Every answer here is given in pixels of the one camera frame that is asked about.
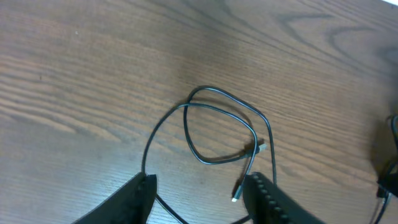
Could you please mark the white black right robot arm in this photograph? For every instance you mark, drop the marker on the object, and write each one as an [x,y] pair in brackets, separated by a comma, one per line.
[387,181]

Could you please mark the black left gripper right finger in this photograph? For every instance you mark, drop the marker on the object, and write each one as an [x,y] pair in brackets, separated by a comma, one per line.
[268,204]

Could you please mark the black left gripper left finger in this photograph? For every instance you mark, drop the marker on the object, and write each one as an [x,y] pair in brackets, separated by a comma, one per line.
[130,204]

